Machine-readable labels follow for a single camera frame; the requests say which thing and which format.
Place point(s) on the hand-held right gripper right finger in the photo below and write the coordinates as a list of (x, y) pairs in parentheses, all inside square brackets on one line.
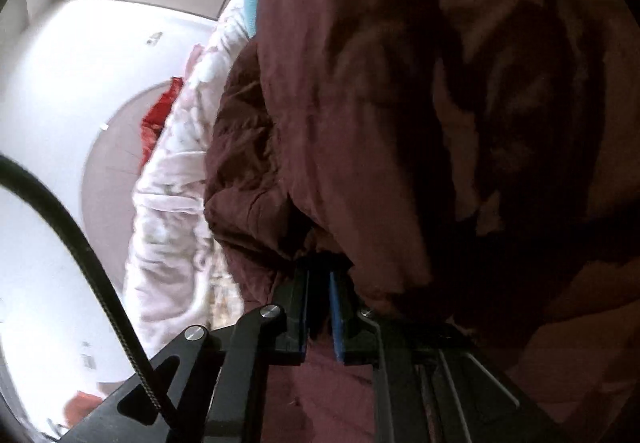
[(337, 323)]

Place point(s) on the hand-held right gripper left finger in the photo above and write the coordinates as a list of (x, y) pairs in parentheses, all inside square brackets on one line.
[(300, 323)]

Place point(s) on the maroon quilted puffer jacket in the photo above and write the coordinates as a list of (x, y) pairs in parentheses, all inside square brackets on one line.
[(400, 123)]

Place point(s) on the red cloth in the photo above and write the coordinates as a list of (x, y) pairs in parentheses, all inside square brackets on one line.
[(160, 118)]

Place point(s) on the white wall switch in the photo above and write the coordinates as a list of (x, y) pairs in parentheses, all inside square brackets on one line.
[(154, 38)]

